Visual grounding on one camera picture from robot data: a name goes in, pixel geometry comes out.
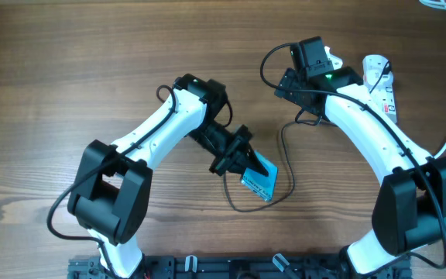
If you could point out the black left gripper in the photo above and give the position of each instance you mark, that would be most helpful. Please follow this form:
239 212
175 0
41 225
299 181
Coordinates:
235 153

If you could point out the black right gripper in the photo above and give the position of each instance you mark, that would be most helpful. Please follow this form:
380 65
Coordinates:
289 79

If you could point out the blue screen smartphone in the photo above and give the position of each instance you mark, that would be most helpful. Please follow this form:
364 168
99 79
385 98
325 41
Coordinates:
260 184

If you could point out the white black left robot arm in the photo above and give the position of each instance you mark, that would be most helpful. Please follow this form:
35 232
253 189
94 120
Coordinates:
114 180

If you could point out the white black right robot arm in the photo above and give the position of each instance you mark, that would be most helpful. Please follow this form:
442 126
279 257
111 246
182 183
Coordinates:
410 209

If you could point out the white charger adapter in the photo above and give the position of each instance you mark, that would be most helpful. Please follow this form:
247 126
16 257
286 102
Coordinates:
378 72

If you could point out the white power strip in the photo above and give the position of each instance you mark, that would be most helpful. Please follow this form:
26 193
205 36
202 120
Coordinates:
385 98

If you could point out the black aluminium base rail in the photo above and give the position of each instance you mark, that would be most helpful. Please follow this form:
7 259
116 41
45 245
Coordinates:
311 266

